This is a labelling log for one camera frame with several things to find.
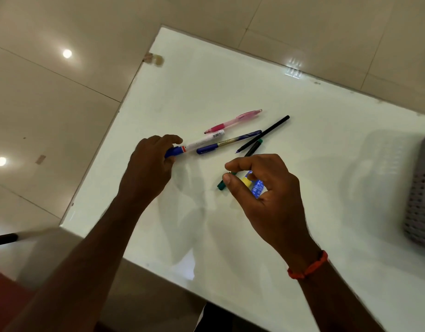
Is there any green pen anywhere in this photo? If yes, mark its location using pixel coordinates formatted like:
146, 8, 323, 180
217, 138, 263, 191

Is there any grey perforated plastic basket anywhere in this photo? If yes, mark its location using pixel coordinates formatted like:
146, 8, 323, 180
402, 130, 425, 251

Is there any person's right forearm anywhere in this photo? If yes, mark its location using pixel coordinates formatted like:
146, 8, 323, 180
288, 238, 386, 332

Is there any blue and beige pen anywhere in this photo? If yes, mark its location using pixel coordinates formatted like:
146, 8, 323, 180
196, 130, 262, 155

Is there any person's right hand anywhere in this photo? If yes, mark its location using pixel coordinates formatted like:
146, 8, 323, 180
222, 154, 321, 265

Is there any white pen with blue cap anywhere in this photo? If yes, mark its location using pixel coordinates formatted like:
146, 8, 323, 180
164, 130, 225, 159

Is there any black chair armrest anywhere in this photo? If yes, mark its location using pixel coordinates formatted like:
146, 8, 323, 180
0, 233, 19, 248

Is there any person's left hand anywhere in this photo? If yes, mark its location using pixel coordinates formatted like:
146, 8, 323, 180
119, 134, 183, 210

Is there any blue and yellow glue stick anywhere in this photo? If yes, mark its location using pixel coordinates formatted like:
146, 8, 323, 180
243, 171, 265, 199

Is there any orange thread wristband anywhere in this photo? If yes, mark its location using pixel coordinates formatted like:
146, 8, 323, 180
287, 250, 329, 280

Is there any black pen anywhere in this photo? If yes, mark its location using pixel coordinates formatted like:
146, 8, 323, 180
236, 115, 290, 154

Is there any person's left forearm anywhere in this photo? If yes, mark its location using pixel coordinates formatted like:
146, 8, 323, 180
4, 190, 155, 332

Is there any beige table corner bracket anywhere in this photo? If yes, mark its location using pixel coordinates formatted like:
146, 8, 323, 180
143, 52, 164, 68

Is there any red seat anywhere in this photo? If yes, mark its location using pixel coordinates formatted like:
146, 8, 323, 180
0, 267, 38, 332

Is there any pink pen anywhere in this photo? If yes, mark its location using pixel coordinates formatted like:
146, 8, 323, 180
204, 109, 263, 135

